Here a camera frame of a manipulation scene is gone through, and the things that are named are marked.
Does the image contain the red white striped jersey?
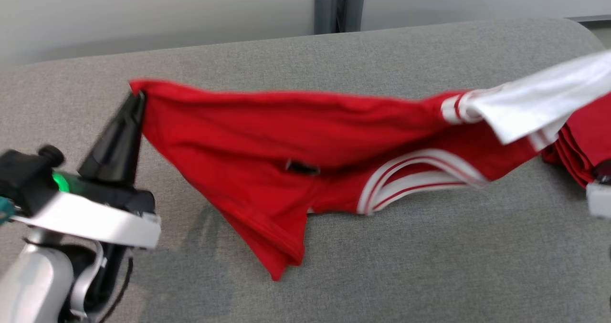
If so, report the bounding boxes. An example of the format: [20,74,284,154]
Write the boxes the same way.
[129,51,611,281]

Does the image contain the grey partition post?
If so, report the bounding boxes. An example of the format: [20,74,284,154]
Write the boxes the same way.
[314,0,366,35]

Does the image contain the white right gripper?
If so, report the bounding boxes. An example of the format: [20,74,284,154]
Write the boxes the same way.
[586,160,611,219]

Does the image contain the grey partition base rail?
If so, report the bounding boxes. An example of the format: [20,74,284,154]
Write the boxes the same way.
[566,15,611,28]

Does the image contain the teal cable connector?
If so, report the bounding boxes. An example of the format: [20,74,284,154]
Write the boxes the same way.
[0,197,15,224]

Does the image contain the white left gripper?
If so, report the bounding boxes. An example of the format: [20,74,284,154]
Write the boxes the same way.
[10,92,162,250]

